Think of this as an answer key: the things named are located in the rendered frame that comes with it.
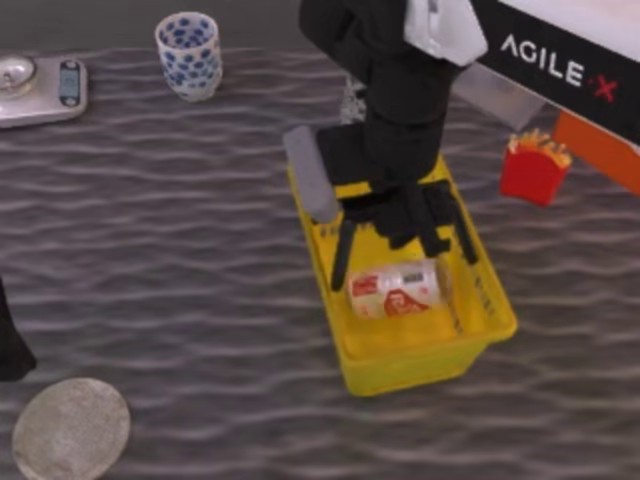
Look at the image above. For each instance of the yellow plastic basket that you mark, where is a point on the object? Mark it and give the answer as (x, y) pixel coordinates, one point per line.
(400, 365)

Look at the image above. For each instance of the silver kitchen scale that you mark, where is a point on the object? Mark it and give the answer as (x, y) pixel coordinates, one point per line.
(35, 100)

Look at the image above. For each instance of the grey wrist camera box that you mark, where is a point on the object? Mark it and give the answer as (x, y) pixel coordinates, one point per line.
(310, 172)

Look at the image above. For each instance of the red toy fries box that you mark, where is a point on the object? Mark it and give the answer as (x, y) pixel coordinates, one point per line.
(530, 175)

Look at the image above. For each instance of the grey wavy tablecloth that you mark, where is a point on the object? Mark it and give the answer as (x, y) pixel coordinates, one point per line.
(200, 250)

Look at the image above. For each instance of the grey round coaster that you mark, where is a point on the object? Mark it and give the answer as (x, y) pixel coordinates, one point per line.
(70, 432)

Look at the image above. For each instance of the black white mesh object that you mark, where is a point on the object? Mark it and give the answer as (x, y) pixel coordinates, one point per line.
(353, 102)

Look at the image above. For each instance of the white cup blue dots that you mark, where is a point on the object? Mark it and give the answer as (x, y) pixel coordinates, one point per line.
(189, 57)

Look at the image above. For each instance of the red and white can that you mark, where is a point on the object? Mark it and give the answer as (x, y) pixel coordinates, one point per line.
(390, 295)

